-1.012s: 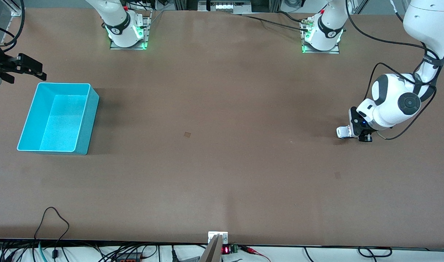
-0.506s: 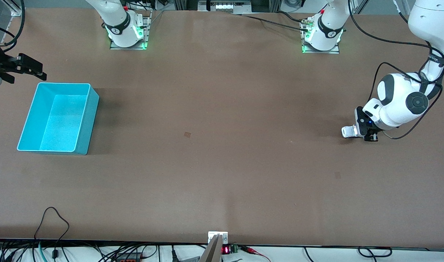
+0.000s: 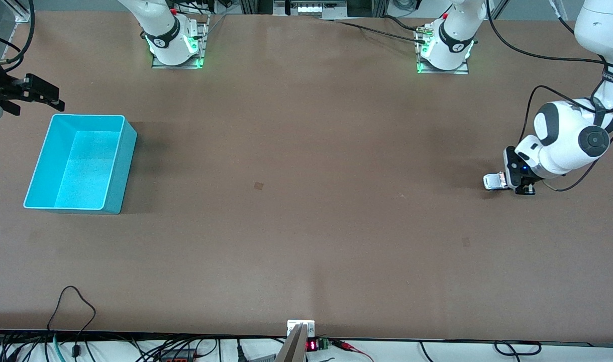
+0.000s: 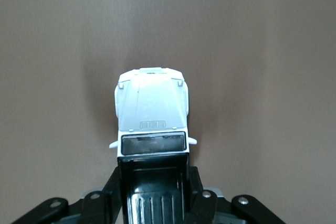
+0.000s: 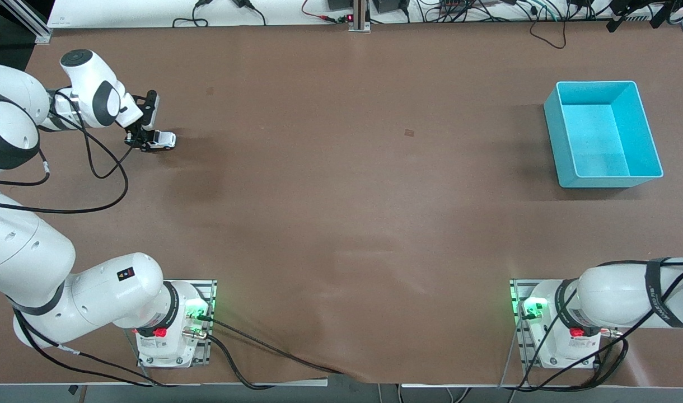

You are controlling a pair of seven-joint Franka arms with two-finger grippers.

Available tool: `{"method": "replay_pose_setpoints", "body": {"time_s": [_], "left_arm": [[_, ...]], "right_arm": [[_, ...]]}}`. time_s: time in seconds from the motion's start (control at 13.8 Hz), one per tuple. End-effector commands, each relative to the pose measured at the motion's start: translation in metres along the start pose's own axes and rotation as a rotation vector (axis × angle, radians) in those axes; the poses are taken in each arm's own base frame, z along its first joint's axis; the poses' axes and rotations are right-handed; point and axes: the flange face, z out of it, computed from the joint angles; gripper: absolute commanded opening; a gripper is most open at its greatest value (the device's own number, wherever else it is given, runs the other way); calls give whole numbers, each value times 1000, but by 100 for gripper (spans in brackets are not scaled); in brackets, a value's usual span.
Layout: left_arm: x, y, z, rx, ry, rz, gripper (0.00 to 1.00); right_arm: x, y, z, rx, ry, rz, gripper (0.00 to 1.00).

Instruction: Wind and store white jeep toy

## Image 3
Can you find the white toy pickup truck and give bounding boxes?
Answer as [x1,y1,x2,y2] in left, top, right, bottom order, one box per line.
[482,172,508,191]

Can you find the teal plastic bin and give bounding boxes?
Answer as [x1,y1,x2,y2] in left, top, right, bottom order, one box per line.
[23,114,138,215]

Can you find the red black clip leads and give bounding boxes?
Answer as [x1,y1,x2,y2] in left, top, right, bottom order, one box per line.
[331,339,375,362]

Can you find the lit white panel device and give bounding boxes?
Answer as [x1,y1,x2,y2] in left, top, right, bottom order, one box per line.
[274,0,347,20]

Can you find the grey metal bar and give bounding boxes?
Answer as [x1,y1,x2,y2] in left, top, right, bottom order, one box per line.
[275,324,308,362]

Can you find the orange power strip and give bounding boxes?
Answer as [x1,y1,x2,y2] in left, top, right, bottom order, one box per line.
[158,350,199,362]

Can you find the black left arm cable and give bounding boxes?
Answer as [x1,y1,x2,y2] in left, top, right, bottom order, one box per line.
[485,0,613,193]

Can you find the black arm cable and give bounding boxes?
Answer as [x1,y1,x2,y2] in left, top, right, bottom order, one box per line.
[485,0,613,193]
[0,0,36,67]

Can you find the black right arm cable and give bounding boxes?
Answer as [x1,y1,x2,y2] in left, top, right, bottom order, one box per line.
[0,0,36,67]

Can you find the aluminium frame profile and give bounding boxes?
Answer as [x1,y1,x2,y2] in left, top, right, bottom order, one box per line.
[5,0,36,23]

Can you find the steel left arm base plate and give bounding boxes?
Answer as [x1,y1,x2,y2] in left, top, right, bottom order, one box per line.
[416,25,470,75]

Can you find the black coiled cable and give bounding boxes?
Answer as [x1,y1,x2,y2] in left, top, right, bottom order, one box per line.
[493,341,542,356]

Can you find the black table cable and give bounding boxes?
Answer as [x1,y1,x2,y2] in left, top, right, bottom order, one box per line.
[381,15,420,32]
[331,19,428,45]

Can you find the thin black looped cable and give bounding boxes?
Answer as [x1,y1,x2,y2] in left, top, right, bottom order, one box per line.
[46,286,97,358]

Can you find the white mounting bracket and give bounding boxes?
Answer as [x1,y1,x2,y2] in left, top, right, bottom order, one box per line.
[287,320,316,337]

